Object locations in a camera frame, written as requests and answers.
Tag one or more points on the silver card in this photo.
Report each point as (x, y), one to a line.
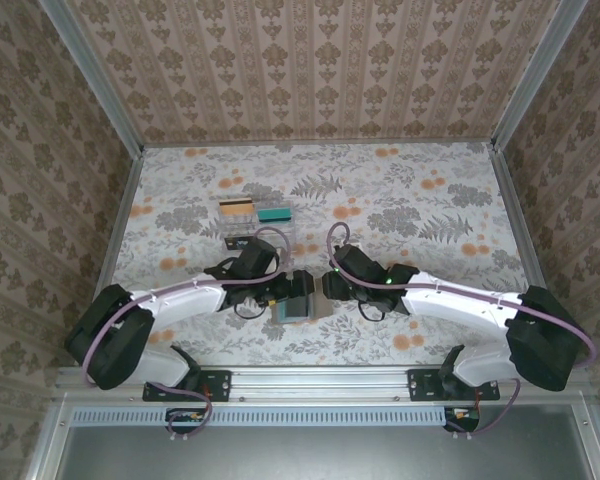
(324, 306)

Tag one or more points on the aluminium frame post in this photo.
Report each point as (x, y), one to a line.
(527, 75)
(100, 80)

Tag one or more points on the grey metal panel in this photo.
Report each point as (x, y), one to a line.
(330, 455)

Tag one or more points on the dark teal card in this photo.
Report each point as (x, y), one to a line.
(297, 309)

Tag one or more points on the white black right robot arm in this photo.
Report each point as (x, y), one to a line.
(455, 300)

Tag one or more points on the clear acrylic organizer box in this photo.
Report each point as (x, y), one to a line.
(280, 235)

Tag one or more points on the gold card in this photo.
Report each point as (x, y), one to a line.
(235, 210)

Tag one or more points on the taupe leather card holder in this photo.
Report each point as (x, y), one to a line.
(275, 314)

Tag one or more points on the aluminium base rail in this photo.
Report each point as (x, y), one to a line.
(320, 382)

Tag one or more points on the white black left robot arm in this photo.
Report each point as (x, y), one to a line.
(180, 302)

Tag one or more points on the aluminium frame bar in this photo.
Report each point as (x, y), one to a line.
(592, 440)
(47, 440)

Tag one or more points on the aluminium side rail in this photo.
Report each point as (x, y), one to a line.
(114, 240)
(522, 225)

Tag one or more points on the black connector module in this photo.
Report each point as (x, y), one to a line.
(177, 427)
(462, 425)

